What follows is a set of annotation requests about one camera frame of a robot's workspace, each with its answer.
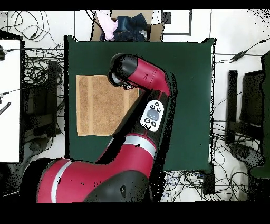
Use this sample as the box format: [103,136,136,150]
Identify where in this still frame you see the dark blue jeans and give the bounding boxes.
[113,13,149,42]

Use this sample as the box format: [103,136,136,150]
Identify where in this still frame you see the tangled floor cables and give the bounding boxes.
[163,153,250,202]

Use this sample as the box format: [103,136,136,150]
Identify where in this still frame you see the orange-brown terry towel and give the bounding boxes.
[75,74,140,137]

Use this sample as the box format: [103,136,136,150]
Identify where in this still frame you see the tangled black cables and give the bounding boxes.
[0,10,65,96]

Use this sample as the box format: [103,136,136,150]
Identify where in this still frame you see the black power box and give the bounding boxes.
[202,162,215,195]

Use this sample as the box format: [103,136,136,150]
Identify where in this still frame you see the brown cardboard box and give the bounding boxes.
[91,10,165,42]

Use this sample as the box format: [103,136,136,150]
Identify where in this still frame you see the dark green table cloth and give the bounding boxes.
[64,35,216,173]

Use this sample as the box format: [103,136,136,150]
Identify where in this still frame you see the dark green fabric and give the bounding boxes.
[250,51,270,178]

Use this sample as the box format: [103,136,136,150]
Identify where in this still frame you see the black power adapter with cable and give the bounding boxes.
[215,38,270,65]

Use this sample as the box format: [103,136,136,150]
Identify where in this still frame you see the white desk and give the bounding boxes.
[0,39,22,163]

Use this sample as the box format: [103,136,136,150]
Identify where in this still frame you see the black cable bundle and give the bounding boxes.
[210,120,262,153]

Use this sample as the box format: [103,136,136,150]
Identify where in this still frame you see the black equipment stand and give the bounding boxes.
[225,69,264,144]
[25,60,59,138]

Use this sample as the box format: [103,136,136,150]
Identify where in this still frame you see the pink garment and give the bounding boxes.
[95,11,119,41]

